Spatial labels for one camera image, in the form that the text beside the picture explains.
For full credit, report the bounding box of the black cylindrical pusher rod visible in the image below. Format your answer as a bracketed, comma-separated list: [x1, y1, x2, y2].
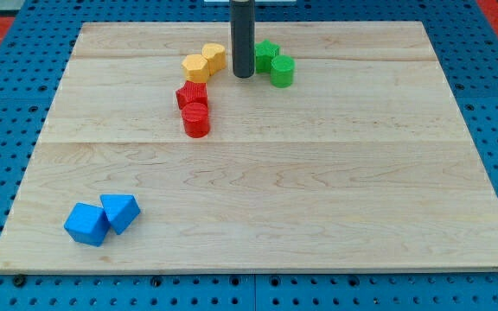
[230, 0, 255, 79]

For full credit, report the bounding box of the blue cube block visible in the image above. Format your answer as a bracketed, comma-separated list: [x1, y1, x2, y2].
[64, 203, 111, 247]

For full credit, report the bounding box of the blue triangular prism block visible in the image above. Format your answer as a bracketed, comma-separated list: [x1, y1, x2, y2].
[99, 194, 141, 235]

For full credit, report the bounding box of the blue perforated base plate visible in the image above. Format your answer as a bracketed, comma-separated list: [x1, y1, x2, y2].
[0, 1, 498, 310]

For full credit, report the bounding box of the green cylinder block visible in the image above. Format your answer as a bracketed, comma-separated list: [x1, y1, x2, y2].
[270, 55, 295, 88]

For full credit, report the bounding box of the light wooden board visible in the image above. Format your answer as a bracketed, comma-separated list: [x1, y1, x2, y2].
[0, 22, 498, 275]

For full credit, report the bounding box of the green star block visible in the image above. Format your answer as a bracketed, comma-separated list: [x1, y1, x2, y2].
[255, 39, 281, 73]

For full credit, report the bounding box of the yellow heart block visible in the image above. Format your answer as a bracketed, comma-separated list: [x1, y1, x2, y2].
[201, 42, 227, 75]

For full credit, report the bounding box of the red star block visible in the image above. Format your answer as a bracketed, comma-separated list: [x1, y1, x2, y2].
[176, 80, 208, 110]

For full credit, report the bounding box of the red cylinder block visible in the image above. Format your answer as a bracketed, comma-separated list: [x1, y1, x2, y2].
[181, 102, 210, 138]

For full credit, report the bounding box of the yellow hexagon block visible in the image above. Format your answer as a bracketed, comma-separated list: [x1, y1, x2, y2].
[182, 54, 210, 83]

